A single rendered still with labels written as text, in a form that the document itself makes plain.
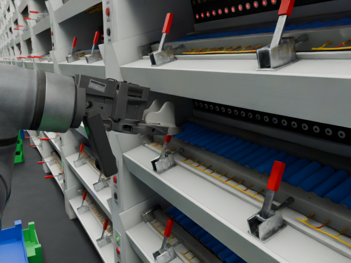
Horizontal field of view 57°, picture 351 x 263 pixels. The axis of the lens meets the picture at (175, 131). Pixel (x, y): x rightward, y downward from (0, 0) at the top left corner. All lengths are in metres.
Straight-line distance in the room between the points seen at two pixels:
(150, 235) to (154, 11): 0.51
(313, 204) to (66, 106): 0.35
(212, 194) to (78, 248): 0.91
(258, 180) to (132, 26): 0.44
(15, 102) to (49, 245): 0.98
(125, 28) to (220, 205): 0.43
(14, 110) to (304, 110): 0.36
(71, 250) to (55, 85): 0.93
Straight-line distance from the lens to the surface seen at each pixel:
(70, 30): 1.42
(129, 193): 0.79
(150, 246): 0.76
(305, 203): 0.43
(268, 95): 0.36
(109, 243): 1.15
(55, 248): 1.38
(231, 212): 0.46
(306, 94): 0.32
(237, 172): 0.51
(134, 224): 0.83
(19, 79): 0.49
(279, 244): 0.41
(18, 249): 1.26
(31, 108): 0.48
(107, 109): 0.54
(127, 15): 0.74
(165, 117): 0.57
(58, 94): 0.49
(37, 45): 2.10
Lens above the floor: 0.70
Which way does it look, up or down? 13 degrees down
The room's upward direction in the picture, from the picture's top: straight up
